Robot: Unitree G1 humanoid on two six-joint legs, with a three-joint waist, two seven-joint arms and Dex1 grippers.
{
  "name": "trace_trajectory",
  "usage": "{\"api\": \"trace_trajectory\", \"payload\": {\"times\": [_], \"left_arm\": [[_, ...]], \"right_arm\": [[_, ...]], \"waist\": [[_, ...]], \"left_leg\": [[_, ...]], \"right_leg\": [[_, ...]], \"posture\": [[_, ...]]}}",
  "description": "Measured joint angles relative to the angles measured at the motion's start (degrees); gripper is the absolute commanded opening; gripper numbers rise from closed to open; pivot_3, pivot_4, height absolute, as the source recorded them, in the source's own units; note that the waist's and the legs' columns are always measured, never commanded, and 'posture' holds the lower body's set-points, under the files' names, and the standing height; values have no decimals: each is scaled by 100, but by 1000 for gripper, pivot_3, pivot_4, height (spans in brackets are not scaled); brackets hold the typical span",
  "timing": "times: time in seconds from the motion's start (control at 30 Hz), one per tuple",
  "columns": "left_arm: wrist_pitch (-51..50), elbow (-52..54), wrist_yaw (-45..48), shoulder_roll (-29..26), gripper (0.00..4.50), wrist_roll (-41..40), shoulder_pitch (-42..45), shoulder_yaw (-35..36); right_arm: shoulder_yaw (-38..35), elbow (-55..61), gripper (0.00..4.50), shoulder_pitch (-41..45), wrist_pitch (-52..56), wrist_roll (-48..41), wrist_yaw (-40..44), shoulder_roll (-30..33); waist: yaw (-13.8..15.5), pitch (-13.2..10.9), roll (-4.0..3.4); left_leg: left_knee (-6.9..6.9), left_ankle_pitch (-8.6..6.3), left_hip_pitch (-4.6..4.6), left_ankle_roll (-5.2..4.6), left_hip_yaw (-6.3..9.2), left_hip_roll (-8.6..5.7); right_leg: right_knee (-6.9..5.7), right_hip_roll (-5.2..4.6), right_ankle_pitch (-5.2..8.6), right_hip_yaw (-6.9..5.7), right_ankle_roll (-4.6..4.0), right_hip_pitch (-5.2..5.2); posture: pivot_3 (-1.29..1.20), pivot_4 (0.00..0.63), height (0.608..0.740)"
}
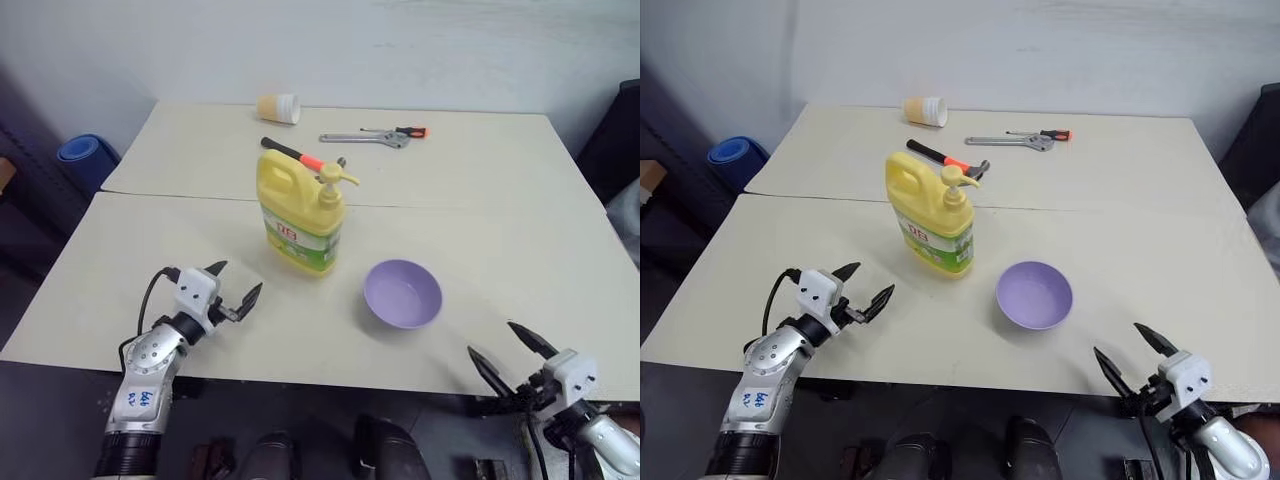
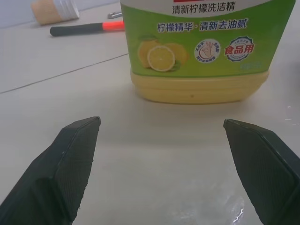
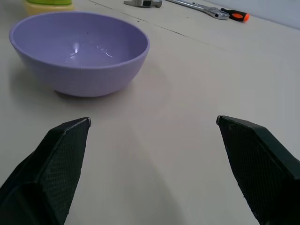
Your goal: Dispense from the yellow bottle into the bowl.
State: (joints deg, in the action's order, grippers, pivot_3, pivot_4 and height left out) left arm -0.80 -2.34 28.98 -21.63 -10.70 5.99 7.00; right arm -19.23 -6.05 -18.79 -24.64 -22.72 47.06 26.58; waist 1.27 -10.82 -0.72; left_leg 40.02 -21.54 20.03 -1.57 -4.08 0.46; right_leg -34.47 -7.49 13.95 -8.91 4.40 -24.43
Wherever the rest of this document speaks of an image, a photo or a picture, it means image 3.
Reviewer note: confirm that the silver adjustable wrench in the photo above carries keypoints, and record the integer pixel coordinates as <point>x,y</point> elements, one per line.
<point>201,8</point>

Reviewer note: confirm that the grey metal tool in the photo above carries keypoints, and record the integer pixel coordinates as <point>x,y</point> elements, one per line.
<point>143,3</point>

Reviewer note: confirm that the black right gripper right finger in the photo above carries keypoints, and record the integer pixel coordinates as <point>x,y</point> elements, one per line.
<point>257,168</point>

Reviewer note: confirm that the purple plastic bowl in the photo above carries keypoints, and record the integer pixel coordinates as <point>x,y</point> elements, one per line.
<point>79,54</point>

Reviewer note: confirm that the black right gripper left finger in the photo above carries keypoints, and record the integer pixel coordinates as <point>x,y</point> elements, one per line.
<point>56,168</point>

